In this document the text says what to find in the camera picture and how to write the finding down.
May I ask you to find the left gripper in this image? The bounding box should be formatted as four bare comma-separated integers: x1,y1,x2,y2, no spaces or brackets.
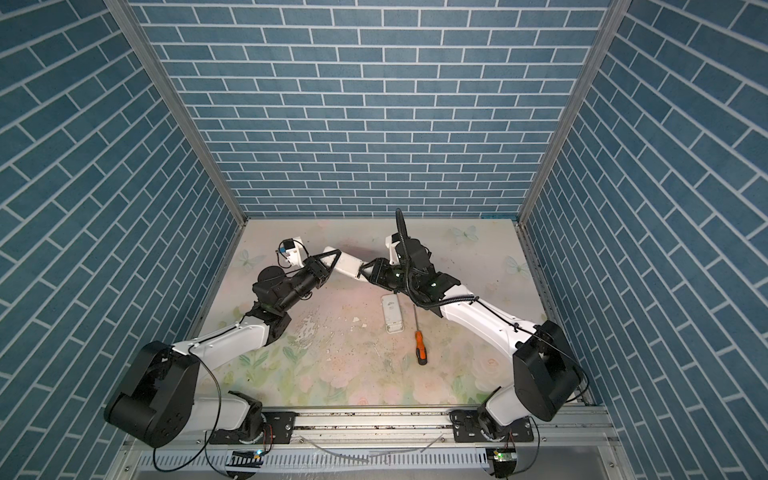
276,250,339,316

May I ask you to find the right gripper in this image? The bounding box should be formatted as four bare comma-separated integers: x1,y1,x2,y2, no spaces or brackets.
358,256,419,294

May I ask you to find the orange handled screwdriver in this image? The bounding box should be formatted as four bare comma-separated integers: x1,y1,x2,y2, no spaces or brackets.
413,305,428,366

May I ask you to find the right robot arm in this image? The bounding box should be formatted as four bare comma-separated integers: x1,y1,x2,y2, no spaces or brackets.
353,234,583,439

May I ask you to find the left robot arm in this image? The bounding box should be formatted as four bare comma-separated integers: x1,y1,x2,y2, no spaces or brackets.
104,249,342,448

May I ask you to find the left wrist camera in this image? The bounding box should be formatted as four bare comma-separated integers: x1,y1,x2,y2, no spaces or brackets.
276,237,309,269

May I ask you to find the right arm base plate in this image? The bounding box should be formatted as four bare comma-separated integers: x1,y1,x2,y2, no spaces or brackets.
448,409,534,443

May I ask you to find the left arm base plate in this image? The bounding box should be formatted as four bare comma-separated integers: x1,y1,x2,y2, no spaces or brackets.
209,411,297,446

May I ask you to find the white ribbed cable duct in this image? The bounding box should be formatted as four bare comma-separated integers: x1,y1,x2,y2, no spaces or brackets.
137,447,489,473

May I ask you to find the aluminium mounting rail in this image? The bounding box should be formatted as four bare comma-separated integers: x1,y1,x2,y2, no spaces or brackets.
122,406,625,450

